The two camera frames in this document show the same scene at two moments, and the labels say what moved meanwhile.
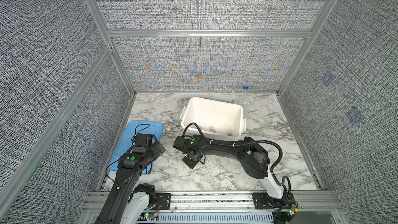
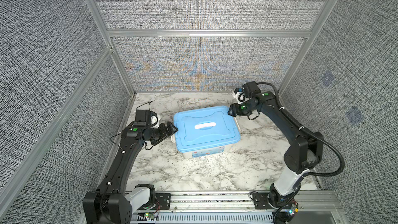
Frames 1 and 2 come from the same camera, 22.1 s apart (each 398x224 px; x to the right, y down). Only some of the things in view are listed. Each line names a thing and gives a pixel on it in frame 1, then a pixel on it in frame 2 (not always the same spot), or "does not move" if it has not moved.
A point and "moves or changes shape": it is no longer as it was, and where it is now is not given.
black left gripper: x=157 y=151 -> x=164 y=133
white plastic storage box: x=222 y=121 moves or changes shape
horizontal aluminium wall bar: x=157 y=33 does not move
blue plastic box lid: x=133 y=128 moves or changes shape
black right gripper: x=189 y=165 -> x=235 y=110
